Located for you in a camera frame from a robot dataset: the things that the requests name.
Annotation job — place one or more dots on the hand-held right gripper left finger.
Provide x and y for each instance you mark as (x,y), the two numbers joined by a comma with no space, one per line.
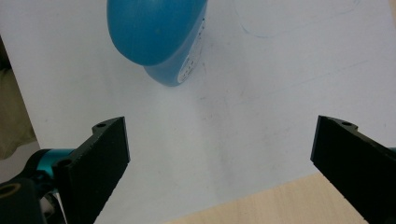
(93,168)

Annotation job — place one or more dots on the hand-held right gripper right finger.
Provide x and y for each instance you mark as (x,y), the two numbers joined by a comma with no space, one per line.
(358,161)

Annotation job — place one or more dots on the blue plastic device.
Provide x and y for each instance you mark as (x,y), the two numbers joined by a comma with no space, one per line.
(155,34)

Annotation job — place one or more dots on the beige cloth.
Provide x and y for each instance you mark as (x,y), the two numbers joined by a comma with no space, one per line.
(14,118)

